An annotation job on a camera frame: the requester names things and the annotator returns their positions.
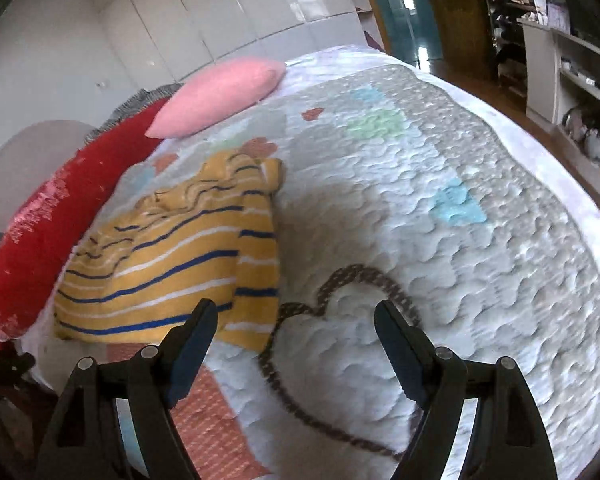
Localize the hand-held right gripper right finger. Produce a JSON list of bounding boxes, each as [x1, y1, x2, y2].
[[374, 300, 558, 480]]

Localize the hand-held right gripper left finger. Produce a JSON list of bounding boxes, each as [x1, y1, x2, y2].
[[35, 298, 219, 480]]

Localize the yellow striped sweater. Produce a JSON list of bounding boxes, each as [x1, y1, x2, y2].
[[54, 151, 286, 352]]

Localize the grey patterned bedspread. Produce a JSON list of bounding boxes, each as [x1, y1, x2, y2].
[[20, 45, 600, 480]]

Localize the red floral quilt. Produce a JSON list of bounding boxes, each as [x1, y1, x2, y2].
[[0, 97, 173, 345]]

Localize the grey striped cloth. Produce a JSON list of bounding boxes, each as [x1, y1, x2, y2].
[[85, 82, 183, 145]]

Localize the pink pillow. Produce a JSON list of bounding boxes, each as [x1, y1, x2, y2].
[[145, 57, 287, 139]]

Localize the white shelf unit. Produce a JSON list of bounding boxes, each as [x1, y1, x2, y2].
[[517, 20, 600, 182]]

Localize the white glossy wardrobe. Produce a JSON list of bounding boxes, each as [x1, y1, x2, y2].
[[0, 0, 381, 128]]

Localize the black shoe rack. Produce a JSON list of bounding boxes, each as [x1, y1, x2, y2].
[[479, 0, 557, 97]]

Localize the wooden door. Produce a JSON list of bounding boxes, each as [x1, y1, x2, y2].
[[417, 0, 492, 80]]

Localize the teal glass door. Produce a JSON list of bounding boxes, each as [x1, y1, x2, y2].
[[364, 0, 445, 67]]

